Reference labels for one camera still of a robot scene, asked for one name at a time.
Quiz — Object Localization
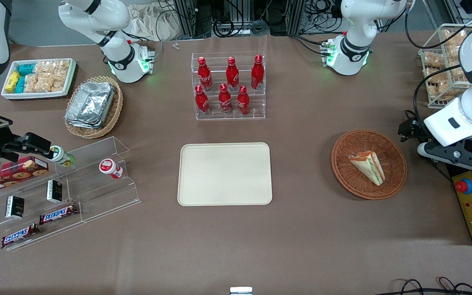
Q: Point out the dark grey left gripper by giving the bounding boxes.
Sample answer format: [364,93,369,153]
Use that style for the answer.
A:
[398,118,472,171]

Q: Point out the brown round wicker basket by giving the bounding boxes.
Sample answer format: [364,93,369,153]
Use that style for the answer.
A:
[330,129,408,201]

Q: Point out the wrapped triangle sandwich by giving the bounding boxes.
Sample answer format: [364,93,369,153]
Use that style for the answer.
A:
[348,150,386,187]

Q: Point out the aluminium foil tray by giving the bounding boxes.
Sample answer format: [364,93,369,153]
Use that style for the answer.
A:
[65,81,116,125]
[66,117,104,130]

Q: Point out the light oval wicker basket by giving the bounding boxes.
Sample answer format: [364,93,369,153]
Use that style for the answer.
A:
[64,75,124,139]

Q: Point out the beige plastic serving tray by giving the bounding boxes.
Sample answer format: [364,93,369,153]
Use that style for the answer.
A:
[177,142,274,207]

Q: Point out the red tartan cookie box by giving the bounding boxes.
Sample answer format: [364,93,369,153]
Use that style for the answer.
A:
[0,156,50,196]

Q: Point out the green sunflower yogurt cup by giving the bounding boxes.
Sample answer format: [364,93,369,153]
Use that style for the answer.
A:
[50,145,75,168]

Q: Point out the white plastic snack crate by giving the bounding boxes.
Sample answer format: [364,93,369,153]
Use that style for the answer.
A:
[1,58,77,100]

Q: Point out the clear cracker snack bag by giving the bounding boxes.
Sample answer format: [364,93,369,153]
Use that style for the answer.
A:
[424,68,468,102]
[442,28,467,63]
[422,51,446,69]

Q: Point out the black chocolate box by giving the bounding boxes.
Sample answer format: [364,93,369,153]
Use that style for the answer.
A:
[46,179,64,204]
[5,195,25,219]

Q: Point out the yellow snack box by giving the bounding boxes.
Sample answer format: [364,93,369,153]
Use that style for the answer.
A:
[5,70,21,93]

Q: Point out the brown Snickers bar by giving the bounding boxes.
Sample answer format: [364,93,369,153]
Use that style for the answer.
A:
[1,223,41,249]
[39,203,79,225]

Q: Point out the clear acrylic stepped shelf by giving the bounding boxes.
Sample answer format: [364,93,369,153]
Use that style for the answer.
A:
[0,162,84,252]
[54,136,142,224]

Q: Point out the red strawberry yogurt cup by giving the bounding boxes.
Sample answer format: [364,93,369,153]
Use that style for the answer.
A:
[98,158,124,180]

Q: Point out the clear acrylic bottle rack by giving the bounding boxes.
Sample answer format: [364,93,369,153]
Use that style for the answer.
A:
[191,52,267,121]

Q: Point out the red cola bottle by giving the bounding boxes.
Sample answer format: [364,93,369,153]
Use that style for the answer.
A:
[194,85,211,116]
[225,57,240,92]
[197,57,213,92]
[236,85,251,116]
[218,84,234,115]
[251,54,265,91]

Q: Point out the beige cloth bag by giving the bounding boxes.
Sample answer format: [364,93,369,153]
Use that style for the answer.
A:
[127,3,182,42]

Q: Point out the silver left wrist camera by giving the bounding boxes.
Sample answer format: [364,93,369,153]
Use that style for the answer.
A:
[417,141,436,159]

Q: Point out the black looped gripper cable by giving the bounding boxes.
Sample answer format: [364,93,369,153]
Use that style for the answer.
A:
[413,64,463,142]

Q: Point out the white wire basket rack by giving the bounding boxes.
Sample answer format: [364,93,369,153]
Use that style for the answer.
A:
[418,23,472,109]

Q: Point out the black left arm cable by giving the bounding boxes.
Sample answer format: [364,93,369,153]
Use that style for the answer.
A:
[404,6,472,50]

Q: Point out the black left base cables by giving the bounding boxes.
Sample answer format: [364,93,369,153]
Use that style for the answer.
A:
[287,34,329,57]

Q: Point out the black base cables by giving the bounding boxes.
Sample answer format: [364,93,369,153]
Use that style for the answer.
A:
[287,34,329,57]
[120,29,165,64]

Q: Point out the black floor cables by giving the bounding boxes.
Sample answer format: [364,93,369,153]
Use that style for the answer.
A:
[391,276,472,295]

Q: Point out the black right base cables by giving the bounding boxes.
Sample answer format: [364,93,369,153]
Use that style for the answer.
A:
[120,29,165,64]

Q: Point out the coiled black background cables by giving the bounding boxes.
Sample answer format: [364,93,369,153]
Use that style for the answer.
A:
[211,0,270,38]

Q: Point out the aluminium frame profile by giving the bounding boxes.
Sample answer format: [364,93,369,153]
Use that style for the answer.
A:
[174,0,213,40]

